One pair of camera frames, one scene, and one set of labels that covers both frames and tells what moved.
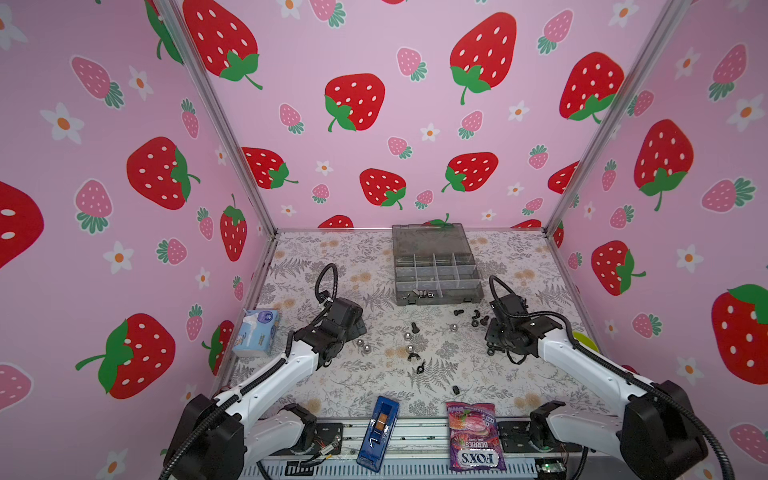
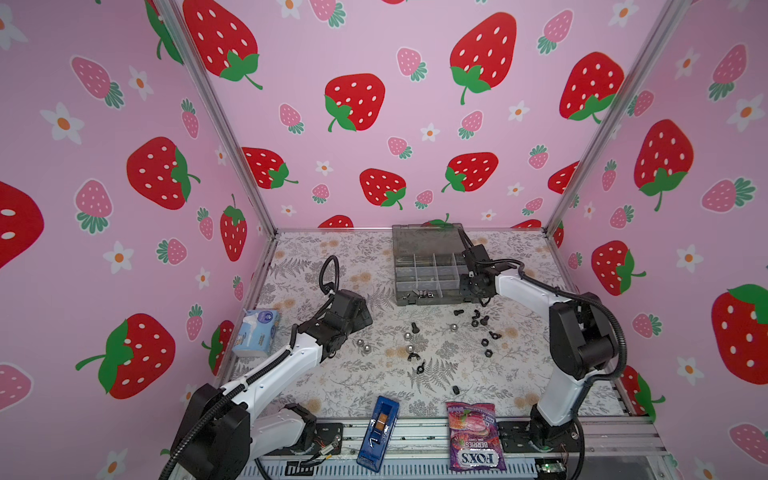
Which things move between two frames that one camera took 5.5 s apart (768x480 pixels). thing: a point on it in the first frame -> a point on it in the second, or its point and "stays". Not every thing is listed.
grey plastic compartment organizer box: (434, 264) stays
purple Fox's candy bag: (474, 438) stays
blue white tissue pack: (255, 333) stays
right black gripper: (490, 330) -> (463, 285)
